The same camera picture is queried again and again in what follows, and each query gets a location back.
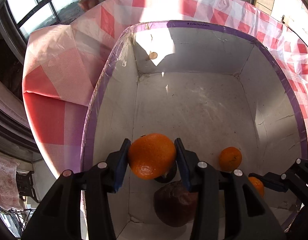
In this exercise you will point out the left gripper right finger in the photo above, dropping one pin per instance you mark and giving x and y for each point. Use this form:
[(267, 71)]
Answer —
[(247, 216)]

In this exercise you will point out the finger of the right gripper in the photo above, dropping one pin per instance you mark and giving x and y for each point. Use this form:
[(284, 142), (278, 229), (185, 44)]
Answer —
[(274, 182), (299, 168)]

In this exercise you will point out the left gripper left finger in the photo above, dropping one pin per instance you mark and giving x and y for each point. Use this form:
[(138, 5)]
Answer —
[(58, 214)]

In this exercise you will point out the large orange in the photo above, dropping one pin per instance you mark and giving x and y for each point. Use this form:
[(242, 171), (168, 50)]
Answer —
[(151, 156)]

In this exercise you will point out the partly hidden small orange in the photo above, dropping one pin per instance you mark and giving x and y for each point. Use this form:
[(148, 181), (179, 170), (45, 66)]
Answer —
[(258, 185)]

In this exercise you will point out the dark red apple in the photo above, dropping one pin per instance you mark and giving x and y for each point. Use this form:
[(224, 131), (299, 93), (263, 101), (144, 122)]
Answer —
[(174, 205)]

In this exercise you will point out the dark small fruit in box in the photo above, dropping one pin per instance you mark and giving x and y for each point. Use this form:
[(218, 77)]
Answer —
[(168, 176)]

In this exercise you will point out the purple-edged cardboard box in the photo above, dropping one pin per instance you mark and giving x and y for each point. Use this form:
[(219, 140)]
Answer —
[(211, 86)]

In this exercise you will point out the red white checkered tablecloth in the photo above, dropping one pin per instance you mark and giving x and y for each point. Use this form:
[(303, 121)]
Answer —
[(63, 63)]

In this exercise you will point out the window frame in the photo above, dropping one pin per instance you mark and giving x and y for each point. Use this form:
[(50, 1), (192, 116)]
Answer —
[(19, 18)]

